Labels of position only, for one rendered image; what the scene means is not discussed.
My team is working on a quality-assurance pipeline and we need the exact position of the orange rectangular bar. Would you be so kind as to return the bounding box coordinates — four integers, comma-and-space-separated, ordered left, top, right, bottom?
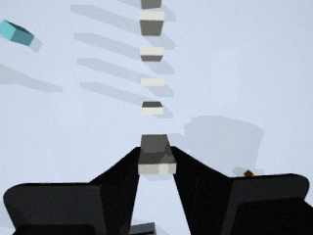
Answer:
245, 170, 254, 176

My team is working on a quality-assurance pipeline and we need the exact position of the grey domino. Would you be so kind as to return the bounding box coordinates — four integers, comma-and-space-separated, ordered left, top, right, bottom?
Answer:
139, 11, 164, 36
140, 47, 164, 62
141, 0, 162, 10
138, 134, 176, 175
141, 78, 164, 86
142, 101, 163, 115

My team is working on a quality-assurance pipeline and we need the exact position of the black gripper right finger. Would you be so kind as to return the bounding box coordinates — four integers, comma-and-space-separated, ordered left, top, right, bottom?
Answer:
170, 146, 310, 235

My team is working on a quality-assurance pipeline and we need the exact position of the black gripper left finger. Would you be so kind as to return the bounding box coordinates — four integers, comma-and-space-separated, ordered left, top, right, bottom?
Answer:
3, 147, 141, 235

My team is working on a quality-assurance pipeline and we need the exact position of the teal block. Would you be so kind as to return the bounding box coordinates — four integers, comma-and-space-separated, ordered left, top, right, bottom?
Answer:
0, 20, 34, 46

